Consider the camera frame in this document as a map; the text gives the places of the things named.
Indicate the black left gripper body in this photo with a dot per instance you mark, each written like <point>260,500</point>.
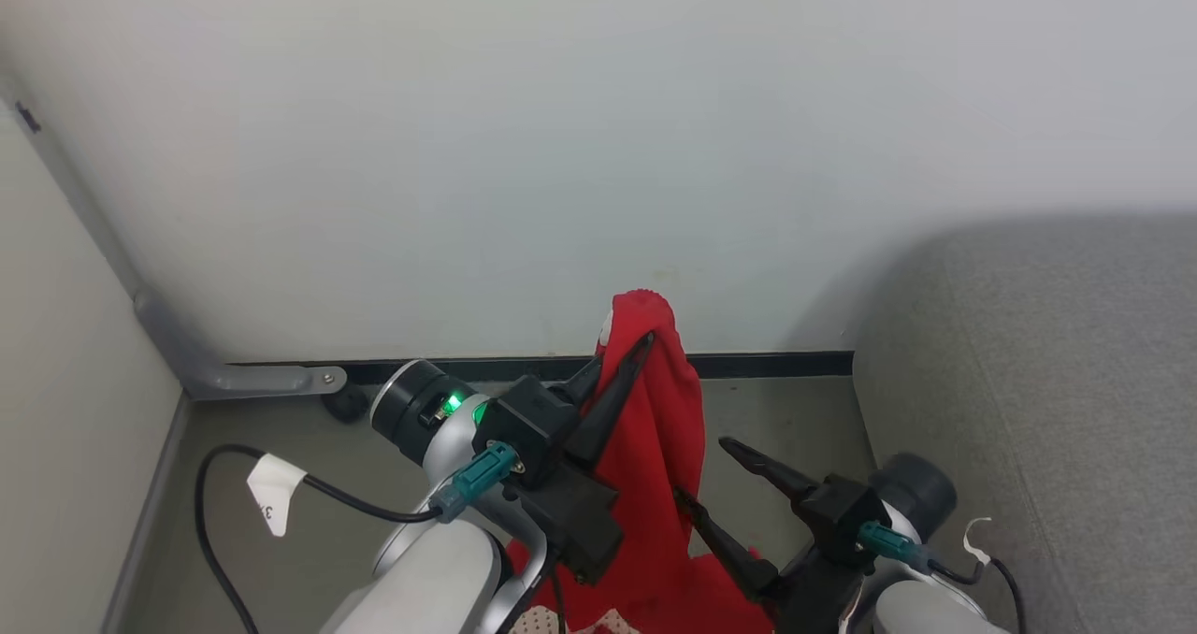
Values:
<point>575,522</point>

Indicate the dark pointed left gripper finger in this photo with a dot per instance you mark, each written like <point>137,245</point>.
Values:
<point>603,428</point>
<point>578,389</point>

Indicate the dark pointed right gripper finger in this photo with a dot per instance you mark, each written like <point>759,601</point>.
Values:
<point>734,554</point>
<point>771,473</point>

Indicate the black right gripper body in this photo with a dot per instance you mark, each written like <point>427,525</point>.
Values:
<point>814,601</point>

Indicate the plain red garment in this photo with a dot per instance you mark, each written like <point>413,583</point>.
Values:
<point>655,428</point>

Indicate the cream perforated laundry basket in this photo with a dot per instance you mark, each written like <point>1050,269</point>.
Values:
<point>538,625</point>

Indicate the black baseboard strip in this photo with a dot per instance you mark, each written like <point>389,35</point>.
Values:
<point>767,365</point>

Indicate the black round floor foot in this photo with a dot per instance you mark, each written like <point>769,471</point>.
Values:
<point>346,404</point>

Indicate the grey fabric sofa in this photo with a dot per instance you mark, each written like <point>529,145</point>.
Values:
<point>1047,410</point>

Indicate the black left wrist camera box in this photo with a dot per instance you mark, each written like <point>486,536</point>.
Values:
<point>528,424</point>

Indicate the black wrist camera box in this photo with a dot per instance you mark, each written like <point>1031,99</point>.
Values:
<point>837,512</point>
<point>528,424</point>

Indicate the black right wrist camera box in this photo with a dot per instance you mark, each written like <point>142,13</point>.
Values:
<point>837,512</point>

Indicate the grey metal corner rail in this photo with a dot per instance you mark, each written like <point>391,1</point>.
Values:
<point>187,353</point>

